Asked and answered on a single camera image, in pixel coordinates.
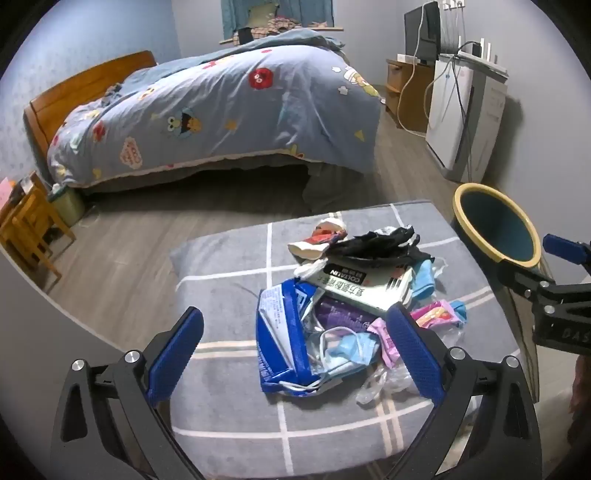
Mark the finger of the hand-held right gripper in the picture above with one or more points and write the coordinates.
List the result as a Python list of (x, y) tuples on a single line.
[(524, 281), (565, 248)]

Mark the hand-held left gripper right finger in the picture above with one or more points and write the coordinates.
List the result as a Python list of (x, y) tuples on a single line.
[(413, 350)]

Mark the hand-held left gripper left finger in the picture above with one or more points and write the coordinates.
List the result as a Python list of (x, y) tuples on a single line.
[(178, 350)]

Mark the clear plastic wrap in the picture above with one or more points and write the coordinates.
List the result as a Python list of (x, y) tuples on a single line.
[(390, 378)]

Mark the pink colourful candy wrapper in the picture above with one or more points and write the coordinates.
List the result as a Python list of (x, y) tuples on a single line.
[(431, 314)]

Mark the blue bin with yellow rim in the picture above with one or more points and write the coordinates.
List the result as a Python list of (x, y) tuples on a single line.
[(498, 226)]

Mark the blue face mask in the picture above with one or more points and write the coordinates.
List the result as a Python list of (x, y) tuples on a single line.
[(351, 350), (424, 281)]

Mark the white box with black label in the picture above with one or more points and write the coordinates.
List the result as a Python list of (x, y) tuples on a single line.
[(355, 284)]

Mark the blue white plastic package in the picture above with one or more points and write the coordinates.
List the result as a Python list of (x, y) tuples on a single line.
[(277, 332)]

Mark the black plastic bag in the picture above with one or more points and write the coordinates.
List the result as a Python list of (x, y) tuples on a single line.
[(378, 247)]

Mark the white tissue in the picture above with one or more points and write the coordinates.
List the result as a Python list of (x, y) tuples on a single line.
[(307, 270)]

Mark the person's right hand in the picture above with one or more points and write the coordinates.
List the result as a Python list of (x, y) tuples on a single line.
[(582, 392)]

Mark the grey checked cloth covered table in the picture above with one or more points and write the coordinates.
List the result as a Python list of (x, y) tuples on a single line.
[(221, 277)]

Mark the small green bin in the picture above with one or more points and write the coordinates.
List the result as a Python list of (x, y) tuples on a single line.
[(69, 207)]

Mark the white air purifier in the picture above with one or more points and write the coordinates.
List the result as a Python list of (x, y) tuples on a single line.
[(438, 120)]

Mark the wooden chair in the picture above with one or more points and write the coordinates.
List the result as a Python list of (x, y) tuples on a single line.
[(27, 217)]

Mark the white router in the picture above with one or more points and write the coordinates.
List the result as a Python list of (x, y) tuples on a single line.
[(485, 62)]

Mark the wooden cabinet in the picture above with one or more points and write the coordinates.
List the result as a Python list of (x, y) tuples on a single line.
[(418, 101)]

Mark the pink paper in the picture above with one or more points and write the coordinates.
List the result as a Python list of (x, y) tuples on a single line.
[(4, 191)]

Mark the small white box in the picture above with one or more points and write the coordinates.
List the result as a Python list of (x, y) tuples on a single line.
[(406, 58)]

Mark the bed with cartoon duvet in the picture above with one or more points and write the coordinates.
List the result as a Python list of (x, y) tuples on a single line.
[(221, 97)]

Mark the black monitor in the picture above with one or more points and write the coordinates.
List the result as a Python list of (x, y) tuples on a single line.
[(422, 27)]

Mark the plaid cloth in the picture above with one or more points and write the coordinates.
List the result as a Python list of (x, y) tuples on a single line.
[(277, 25)]

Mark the olive green cloth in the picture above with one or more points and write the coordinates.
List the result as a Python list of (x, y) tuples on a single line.
[(263, 16)]

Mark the teal curtain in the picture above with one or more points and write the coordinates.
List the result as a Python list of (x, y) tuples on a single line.
[(304, 11)]

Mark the white wall socket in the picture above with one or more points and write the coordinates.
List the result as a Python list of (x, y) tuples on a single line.
[(455, 4)]

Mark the wooden bed frame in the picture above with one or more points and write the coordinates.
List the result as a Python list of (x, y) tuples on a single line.
[(69, 92)]

